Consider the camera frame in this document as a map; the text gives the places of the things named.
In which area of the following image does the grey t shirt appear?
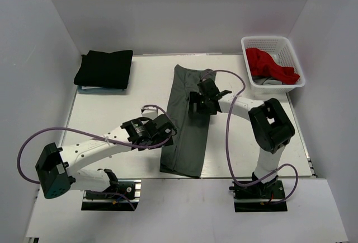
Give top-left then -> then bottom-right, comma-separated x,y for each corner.
252,76 -> 284,86
160,65 -> 216,178

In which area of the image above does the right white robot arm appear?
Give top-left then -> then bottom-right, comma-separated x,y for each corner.
189,79 -> 295,198

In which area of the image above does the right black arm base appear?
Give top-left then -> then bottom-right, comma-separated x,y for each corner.
229,180 -> 288,213

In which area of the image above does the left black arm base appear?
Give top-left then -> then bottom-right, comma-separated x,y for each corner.
81,179 -> 142,212

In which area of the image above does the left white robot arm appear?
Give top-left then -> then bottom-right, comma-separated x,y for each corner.
35,114 -> 177,199

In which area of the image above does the grey t shirt in basket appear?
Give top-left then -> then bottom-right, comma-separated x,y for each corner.
252,76 -> 284,86

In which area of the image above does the red t shirt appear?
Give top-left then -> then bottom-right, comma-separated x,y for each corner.
246,48 -> 300,85

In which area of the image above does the white plastic basket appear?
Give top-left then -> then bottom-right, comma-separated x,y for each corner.
241,36 -> 305,95

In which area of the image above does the folded black t shirt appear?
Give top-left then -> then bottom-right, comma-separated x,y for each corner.
74,50 -> 133,90

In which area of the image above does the folded light blue t shirt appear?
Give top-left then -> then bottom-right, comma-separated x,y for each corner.
77,86 -> 125,95

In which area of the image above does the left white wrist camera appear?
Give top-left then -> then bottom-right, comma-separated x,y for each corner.
141,106 -> 158,119

